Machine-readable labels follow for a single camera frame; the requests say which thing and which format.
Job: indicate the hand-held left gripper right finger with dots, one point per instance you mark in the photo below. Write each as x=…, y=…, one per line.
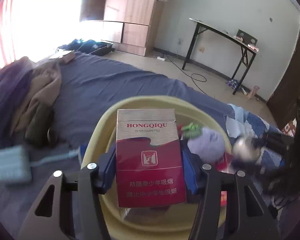
x=190, y=170

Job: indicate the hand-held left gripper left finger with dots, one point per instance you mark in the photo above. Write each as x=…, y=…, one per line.
x=107, y=172

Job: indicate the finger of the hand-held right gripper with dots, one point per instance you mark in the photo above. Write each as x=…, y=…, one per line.
x=277, y=140
x=265, y=177

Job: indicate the large red carton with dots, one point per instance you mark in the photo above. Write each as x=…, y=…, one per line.
x=222, y=163

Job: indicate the cream round tin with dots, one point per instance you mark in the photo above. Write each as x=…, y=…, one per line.
x=245, y=147

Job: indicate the round purple-blue plush toy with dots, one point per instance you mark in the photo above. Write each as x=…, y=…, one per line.
x=210, y=142

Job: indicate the yellow plastic basin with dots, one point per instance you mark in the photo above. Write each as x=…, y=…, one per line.
x=103, y=132

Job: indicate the red and white cigarette box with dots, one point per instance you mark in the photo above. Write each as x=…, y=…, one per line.
x=150, y=160

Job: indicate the colourful printed box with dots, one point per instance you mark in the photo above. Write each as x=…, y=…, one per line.
x=288, y=128

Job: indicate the blue checked blanket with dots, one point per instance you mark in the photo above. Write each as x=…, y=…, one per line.
x=256, y=123

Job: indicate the white cloth piece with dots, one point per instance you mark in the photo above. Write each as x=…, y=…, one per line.
x=236, y=125

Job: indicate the dark wooden door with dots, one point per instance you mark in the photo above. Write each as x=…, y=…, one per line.
x=290, y=80

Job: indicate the blue checked cloth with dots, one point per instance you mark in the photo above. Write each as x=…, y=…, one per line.
x=232, y=83

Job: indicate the dark blue bed sheet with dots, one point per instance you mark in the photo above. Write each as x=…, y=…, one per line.
x=102, y=80

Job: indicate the grey power adapter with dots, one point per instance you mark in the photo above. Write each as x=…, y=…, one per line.
x=12, y=165

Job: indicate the pink packets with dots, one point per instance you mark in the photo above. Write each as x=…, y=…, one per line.
x=252, y=47

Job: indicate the brown jacket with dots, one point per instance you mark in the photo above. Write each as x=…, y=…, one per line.
x=42, y=90

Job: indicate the black panel with two holes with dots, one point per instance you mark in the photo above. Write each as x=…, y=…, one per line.
x=247, y=36

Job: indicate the white power strip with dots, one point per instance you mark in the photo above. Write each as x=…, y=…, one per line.
x=161, y=58

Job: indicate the open dark suitcase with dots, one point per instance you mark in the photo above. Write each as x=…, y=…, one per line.
x=95, y=47

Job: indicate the black-legged folding table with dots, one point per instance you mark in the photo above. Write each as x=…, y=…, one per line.
x=215, y=30

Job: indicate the dark purple cloth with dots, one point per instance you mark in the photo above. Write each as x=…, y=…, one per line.
x=7, y=92

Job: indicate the wooden wardrobe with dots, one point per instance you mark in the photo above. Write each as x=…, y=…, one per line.
x=135, y=17

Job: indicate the red and white curtain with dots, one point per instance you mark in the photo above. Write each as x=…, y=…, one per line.
x=0, y=42

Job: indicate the yellowish wall outlet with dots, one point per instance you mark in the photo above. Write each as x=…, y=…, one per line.
x=201, y=49

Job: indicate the white wall outlet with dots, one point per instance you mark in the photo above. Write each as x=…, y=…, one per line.
x=180, y=41

